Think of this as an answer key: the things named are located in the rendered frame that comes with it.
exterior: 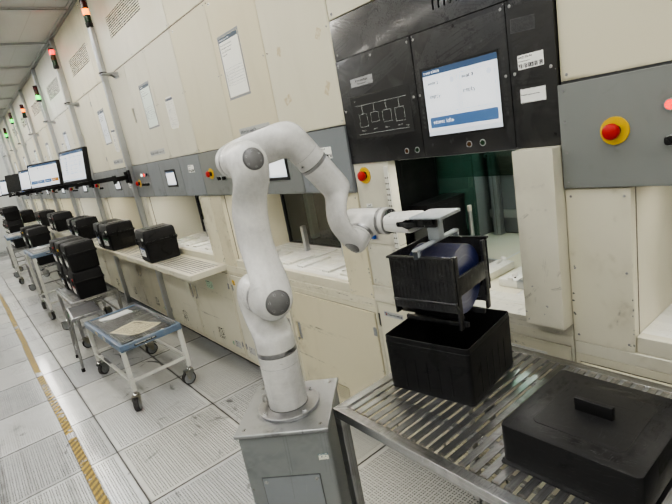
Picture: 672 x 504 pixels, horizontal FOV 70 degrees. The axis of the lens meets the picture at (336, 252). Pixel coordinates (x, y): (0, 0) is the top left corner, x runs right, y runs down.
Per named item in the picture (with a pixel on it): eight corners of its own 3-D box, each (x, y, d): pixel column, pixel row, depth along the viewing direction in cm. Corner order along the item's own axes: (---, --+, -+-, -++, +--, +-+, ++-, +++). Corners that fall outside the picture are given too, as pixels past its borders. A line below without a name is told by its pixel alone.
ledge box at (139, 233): (139, 260, 400) (130, 230, 394) (172, 251, 415) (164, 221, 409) (148, 264, 375) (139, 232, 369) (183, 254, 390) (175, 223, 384)
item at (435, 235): (436, 297, 161) (424, 204, 153) (495, 304, 147) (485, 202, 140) (395, 326, 144) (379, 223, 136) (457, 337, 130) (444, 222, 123)
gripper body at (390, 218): (398, 228, 154) (429, 228, 146) (379, 236, 147) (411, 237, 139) (395, 205, 152) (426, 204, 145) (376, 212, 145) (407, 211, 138)
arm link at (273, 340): (265, 364, 138) (247, 285, 132) (244, 345, 154) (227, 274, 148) (303, 349, 143) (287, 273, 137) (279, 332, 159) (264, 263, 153)
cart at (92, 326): (95, 375, 390) (77, 320, 378) (157, 349, 421) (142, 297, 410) (136, 414, 316) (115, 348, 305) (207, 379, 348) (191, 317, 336)
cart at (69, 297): (62, 330, 523) (48, 288, 511) (113, 312, 553) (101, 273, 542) (79, 351, 449) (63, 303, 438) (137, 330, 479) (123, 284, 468)
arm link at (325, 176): (302, 186, 134) (369, 255, 148) (328, 147, 142) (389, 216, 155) (284, 192, 141) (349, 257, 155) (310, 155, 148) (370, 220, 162)
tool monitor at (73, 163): (66, 196, 413) (53, 153, 404) (126, 184, 442) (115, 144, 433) (76, 195, 381) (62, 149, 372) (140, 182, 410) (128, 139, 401)
